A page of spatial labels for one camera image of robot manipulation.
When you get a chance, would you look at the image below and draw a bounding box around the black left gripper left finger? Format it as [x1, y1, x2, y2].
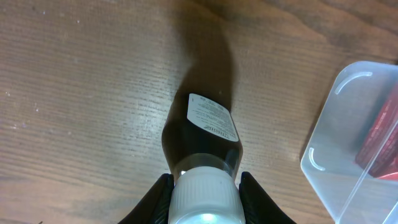
[118, 174, 175, 224]

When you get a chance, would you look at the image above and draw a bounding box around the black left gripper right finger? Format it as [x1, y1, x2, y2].
[239, 172, 295, 224]

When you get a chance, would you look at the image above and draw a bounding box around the dark syrup bottle white cap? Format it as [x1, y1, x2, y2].
[161, 92, 246, 224]

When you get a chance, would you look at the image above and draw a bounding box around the red Panadol box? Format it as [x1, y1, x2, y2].
[355, 86, 397, 179]

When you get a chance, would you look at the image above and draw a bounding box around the clear plastic container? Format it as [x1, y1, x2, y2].
[300, 61, 397, 223]

